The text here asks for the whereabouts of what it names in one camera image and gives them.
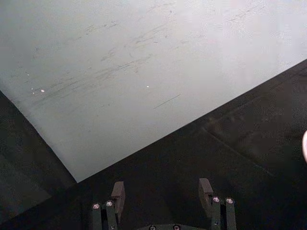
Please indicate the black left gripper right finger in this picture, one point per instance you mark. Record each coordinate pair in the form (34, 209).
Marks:
(216, 210)

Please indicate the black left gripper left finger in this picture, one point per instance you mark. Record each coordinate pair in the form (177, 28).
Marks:
(112, 210)

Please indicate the black table cloth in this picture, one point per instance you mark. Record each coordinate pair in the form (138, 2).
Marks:
(182, 165)

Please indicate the roll of white tape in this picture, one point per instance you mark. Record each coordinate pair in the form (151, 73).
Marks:
(304, 146)

